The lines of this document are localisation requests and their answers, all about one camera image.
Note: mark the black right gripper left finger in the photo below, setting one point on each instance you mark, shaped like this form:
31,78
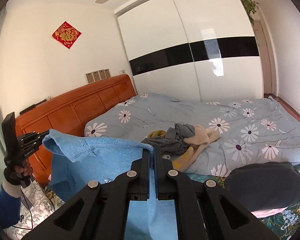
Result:
115,198

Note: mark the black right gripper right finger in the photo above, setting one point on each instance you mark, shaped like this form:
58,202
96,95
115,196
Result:
171,184

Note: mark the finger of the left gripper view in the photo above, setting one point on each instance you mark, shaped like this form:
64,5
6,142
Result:
43,134

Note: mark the blue sleeve left forearm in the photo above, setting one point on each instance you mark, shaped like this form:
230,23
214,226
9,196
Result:
10,202

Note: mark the left hand in black glove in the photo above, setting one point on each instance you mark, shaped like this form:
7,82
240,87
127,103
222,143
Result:
11,173

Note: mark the black remote on headboard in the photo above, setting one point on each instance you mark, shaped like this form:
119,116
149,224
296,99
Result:
32,107

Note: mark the orange wooden headboard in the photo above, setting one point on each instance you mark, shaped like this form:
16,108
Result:
71,111

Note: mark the dark grey garment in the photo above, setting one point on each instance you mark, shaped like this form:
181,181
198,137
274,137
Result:
173,142

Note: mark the mustard yellow knit garment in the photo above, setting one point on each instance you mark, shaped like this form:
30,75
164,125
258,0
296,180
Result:
158,133

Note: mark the pink cloth under bag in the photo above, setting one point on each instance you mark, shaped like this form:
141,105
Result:
267,212

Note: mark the grey floral duvet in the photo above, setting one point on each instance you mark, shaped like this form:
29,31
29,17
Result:
251,131

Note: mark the teal floral blanket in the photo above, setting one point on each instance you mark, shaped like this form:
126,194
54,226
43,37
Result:
285,225

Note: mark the white black sliding wardrobe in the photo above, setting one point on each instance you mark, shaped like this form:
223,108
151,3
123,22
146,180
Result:
197,50

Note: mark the wooden door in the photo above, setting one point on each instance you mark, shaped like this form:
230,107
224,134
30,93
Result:
266,56

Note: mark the green potted plant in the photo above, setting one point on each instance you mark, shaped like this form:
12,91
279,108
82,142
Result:
250,7

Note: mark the wall switch panel row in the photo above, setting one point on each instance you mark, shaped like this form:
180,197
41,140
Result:
97,75

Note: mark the red fu wall decoration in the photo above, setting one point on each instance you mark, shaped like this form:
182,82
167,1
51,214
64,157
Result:
66,34

